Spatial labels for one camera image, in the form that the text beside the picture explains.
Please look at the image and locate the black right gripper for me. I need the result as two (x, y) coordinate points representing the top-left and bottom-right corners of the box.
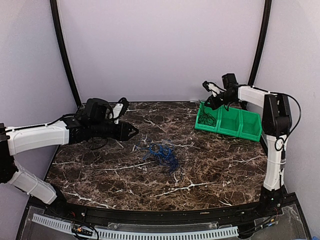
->
(204, 91), (236, 110)

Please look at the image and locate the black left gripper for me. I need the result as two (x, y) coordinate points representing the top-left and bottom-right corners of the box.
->
(90, 120), (139, 142)

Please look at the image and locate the light blue cable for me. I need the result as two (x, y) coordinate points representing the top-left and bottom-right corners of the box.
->
(139, 142), (176, 163)

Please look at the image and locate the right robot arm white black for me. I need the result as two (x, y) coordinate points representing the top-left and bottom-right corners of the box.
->
(202, 73), (292, 217)

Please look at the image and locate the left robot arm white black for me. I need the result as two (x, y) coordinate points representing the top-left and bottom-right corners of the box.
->
(0, 97), (139, 218)

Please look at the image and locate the green plastic bin middle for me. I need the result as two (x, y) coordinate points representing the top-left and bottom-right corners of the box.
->
(217, 106), (241, 137)

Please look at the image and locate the green plastic bin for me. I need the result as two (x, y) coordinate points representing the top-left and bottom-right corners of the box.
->
(239, 110), (262, 142)
(194, 101), (220, 133)
(217, 106), (241, 137)

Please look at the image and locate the green plastic bin left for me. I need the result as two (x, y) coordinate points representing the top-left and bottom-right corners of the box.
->
(194, 101), (220, 133)

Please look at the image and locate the green plastic bin right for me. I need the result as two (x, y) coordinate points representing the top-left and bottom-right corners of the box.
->
(239, 110), (262, 142)

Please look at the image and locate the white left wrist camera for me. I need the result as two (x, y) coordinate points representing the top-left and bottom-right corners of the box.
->
(107, 97), (130, 124)

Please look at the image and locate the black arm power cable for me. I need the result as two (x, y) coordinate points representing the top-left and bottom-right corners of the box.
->
(274, 93), (302, 152)

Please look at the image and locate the black frame post right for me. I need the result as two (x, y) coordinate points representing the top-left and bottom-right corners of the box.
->
(248, 0), (272, 86)

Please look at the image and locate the black frame post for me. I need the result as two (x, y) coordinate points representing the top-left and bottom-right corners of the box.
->
(49, 0), (82, 108)
(248, 0), (272, 86)

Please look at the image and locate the white slotted cable duct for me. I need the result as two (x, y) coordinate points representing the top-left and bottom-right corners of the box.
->
(31, 213), (239, 240)

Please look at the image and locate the black front rail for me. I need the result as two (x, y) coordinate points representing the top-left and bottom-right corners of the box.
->
(48, 200), (283, 226)

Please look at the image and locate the black frame post left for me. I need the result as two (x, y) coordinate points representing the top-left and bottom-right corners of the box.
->
(49, 0), (82, 108)

